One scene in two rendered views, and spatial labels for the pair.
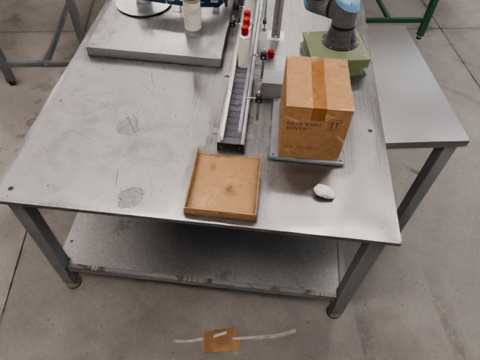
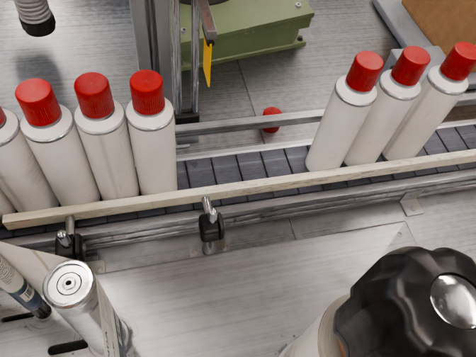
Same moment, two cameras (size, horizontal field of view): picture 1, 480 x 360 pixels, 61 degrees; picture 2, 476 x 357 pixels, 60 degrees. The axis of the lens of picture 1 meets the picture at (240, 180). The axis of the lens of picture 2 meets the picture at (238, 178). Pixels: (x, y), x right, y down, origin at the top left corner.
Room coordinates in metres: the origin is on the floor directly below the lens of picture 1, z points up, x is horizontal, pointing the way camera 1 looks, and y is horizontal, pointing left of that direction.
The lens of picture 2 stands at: (2.03, 0.31, 1.38)
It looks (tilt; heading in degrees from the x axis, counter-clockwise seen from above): 56 degrees down; 245
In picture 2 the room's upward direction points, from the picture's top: 10 degrees clockwise
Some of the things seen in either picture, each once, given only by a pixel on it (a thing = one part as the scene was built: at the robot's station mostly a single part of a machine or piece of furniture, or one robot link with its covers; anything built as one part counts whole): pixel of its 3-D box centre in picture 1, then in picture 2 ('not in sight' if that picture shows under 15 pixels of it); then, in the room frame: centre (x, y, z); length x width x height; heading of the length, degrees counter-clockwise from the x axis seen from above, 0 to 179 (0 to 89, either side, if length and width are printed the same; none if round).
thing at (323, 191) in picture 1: (324, 191); not in sight; (0.93, -0.32, 0.85); 0.08 x 0.07 x 0.04; 41
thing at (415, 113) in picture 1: (343, 79); not in sight; (1.66, -0.49, 0.81); 0.90 x 0.90 x 0.04; 6
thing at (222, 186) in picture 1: (224, 181); not in sight; (0.95, 0.06, 0.85); 0.30 x 0.26 x 0.04; 177
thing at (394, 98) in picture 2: (245, 38); (382, 115); (1.70, 0.01, 0.98); 0.05 x 0.05 x 0.20
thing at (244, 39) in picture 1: (243, 46); (426, 110); (1.64, 0.01, 0.98); 0.05 x 0.05 x 0.20
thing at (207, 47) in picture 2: not in sight; (207, 55); (1.94, -0.02, 1.09); 0.03 x 0.01 x 0.06; 87
